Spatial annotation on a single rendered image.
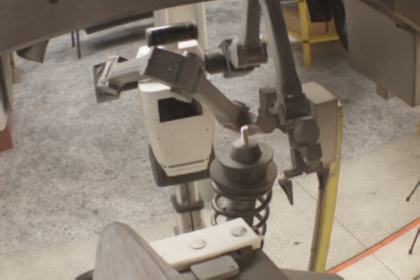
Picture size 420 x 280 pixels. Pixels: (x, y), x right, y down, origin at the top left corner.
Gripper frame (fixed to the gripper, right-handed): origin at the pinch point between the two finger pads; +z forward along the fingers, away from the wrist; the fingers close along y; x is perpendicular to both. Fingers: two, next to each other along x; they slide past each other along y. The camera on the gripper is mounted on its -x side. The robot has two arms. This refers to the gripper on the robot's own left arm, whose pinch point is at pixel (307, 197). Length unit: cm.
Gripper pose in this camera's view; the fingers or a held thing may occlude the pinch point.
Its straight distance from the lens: 148.0
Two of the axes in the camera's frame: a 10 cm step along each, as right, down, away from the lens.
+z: 2.0, 9.8, -0.5
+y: 9.6, -1.8, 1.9
